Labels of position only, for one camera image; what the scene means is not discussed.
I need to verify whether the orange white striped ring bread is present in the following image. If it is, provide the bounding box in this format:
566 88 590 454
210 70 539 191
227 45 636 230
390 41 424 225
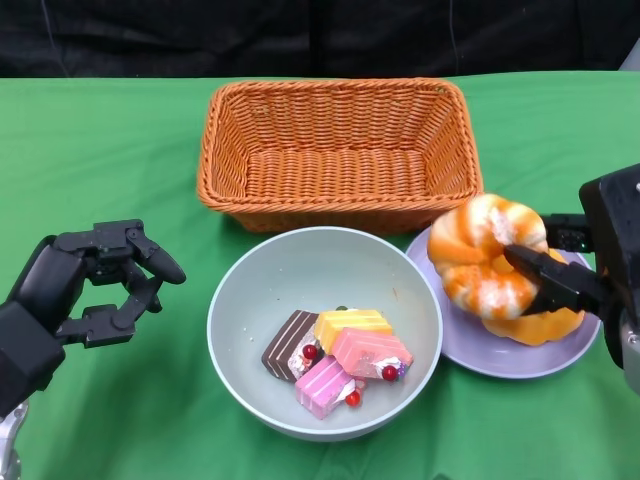
428 193 550 320

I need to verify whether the yellow layered cake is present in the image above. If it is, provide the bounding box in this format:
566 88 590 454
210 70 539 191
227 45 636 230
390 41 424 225
313 305 395 351

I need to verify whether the deep orange ring bread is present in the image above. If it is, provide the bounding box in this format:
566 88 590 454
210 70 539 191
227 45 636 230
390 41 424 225
482 249 586 347

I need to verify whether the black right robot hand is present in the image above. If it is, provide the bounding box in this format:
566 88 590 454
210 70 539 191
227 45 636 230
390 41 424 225
503 213 614 317

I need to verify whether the orange wicker basket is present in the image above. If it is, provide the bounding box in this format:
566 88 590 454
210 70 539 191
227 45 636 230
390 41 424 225
193 78 481 234

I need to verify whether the light grey corner object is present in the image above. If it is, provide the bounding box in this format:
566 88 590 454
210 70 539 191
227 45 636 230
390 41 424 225
618 43 640 74

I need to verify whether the bright pink layered cake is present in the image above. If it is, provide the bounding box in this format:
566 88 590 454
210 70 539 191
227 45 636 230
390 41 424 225
294 354 369 420

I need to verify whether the black backdrop curtain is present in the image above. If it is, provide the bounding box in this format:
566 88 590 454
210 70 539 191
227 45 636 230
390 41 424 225
0 0 640 80

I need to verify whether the salmon pink cake slice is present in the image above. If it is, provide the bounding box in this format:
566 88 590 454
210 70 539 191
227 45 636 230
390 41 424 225
330 327 415 382

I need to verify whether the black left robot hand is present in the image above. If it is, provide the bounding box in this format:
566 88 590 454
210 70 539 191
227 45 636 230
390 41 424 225
8 219 187 349

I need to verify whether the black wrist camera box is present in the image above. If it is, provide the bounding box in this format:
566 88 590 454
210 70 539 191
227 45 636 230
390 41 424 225
0 299 66 419
578 164 640 321

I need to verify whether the pale green round bowl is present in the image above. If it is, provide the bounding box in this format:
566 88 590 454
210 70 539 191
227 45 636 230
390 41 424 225
207 226 445 442

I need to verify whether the green tablecloth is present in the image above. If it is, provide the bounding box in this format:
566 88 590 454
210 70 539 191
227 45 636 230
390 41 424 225
0 74 640 480

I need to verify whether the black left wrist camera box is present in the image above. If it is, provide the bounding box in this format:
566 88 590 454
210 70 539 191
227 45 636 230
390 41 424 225
0 299 66 419

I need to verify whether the lavender round plate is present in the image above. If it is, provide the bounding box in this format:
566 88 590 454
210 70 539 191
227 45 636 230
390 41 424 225
404 224 601 379

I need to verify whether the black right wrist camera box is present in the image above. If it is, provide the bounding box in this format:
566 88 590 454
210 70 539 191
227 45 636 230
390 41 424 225
578 164 640 321

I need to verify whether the chocolate brown layered cake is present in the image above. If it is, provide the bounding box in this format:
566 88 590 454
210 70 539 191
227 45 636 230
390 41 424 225
260 309 321 384

